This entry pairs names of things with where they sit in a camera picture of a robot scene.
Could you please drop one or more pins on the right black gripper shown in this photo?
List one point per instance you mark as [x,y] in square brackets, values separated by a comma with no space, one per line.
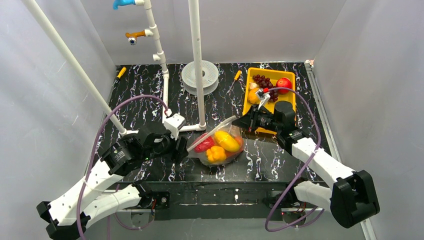
[252,120]

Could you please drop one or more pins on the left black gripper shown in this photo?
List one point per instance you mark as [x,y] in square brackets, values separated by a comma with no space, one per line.
[179,147]

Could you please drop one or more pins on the small orange pumpkin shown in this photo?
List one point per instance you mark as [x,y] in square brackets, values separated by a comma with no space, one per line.
[239,140]

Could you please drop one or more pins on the red bell pepper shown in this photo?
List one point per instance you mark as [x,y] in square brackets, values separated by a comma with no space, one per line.
[204,145]

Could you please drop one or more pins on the yellow toy mango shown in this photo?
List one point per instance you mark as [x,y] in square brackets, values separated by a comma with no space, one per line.
[226,141]

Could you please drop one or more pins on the clear zip top bag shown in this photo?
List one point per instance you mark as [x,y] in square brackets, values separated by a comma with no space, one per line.
[225,126]

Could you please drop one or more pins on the yellow bell pepper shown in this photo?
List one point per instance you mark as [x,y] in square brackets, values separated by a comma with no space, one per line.
[216,154]

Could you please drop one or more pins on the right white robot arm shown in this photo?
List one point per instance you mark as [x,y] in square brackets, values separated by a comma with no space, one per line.
[349,195]

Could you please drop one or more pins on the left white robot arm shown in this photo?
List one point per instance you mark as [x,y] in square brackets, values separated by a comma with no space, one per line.
[85,203]

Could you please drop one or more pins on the orange toy fruit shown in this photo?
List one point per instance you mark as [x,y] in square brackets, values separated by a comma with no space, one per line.
[252,96]

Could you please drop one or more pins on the white garlic bulb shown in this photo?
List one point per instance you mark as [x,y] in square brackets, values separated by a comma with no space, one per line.
[253,85]

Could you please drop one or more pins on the dark grape bunch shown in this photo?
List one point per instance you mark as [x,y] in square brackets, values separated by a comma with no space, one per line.
[265,82]

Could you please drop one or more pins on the yellow plastic bin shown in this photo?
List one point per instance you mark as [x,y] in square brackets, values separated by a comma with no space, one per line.
[274,76]

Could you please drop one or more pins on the red toy apple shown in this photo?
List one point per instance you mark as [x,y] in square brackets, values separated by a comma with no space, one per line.
[285,83]

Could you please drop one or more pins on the orange tap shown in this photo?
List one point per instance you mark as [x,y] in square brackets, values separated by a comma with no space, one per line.
[133,37]

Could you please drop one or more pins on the blue tap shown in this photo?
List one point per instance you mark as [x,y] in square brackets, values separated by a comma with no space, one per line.
[121,3]

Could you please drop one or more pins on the diagonal white pipe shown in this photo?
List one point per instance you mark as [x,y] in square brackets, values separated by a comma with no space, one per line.
[57,40]

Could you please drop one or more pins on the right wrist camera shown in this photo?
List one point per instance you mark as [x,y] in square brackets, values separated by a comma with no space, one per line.
[263,95]

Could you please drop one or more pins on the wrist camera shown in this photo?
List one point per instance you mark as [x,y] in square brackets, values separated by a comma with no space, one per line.
[263,95]
[173,122]

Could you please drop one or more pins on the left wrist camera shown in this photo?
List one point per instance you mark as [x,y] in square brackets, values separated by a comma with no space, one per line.
[173,122]

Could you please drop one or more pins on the white pvc pipe frame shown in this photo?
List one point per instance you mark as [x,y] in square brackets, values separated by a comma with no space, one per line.
[194,16]

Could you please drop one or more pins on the yellow handled screwdriver centre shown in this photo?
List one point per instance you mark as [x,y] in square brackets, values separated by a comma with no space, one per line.
[235,79]

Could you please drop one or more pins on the yellow handled screwdriver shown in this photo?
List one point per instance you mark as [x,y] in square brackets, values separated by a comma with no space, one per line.
[235,79]
[120,74]

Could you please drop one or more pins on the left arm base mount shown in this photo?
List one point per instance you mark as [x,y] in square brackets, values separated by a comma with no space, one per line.
[157,200]

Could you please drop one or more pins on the aluminium rail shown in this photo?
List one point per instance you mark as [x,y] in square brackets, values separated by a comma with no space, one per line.
[102,208]

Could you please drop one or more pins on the yellow handled screwdriver left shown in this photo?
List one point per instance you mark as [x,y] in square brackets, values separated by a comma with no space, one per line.
[120,74]

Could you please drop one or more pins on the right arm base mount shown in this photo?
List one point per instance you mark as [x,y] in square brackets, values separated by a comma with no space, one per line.
[290,208]

